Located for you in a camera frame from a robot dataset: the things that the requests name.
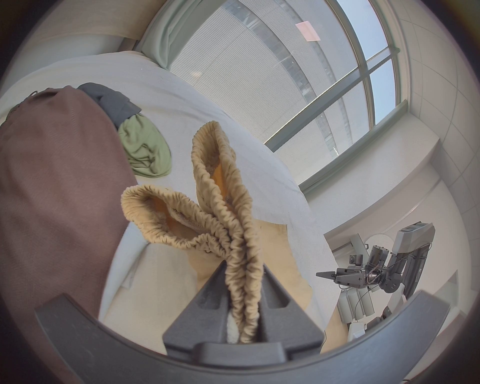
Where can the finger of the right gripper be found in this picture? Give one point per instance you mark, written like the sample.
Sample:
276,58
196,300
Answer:
329,275

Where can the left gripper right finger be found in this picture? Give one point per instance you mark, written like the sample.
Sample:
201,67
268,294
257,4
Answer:
285,326

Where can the grey-green curtain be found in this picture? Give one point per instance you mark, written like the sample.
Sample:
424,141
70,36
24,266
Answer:
168,41

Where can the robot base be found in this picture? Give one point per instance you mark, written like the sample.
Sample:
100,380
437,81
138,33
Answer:
356,305

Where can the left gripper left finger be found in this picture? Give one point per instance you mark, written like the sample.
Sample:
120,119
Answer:
202,326

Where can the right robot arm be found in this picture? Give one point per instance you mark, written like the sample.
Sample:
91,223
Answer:
412,240

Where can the green garment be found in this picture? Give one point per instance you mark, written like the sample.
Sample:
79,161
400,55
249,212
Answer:
146,150

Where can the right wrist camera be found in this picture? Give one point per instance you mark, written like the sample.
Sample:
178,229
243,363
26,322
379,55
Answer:
356,259

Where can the window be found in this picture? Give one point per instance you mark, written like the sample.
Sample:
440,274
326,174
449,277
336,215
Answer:
337,92

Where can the tan shorts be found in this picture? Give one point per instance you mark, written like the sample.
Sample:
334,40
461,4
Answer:
225,195

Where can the brown shorts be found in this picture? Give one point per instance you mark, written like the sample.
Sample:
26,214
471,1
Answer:
56,187

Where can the black garment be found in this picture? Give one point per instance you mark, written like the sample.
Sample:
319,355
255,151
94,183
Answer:
112,105

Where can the bed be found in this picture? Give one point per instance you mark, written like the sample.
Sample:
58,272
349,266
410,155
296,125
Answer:
187,97

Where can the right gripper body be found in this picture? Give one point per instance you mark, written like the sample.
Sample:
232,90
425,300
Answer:
352,278

